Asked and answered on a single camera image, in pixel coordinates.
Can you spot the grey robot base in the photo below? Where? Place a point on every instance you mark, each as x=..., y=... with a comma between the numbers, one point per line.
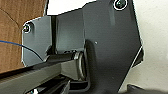
x=110, y=43

